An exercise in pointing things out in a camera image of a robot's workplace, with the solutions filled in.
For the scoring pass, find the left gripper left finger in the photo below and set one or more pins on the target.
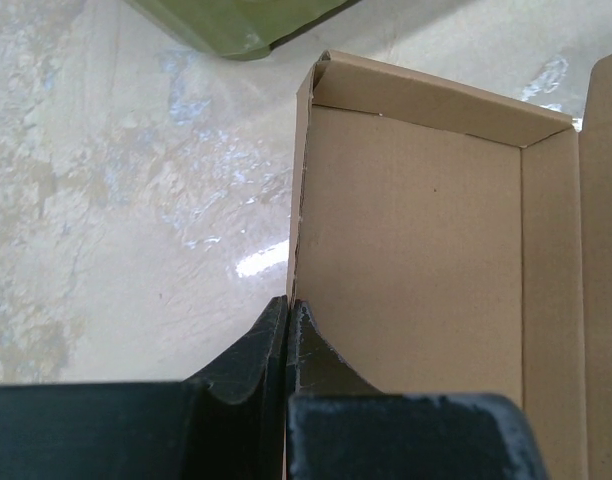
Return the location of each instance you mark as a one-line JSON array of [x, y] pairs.
[[225, 421]]

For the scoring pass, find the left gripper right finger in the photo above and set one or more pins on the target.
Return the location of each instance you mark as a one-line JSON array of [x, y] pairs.
[[338, 426]]

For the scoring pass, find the brown cardboard box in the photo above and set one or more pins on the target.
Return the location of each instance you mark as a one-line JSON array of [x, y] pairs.
[[451, 239]]

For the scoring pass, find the green plastic bin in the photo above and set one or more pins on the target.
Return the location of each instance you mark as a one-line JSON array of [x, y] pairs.
[[237, 29]]

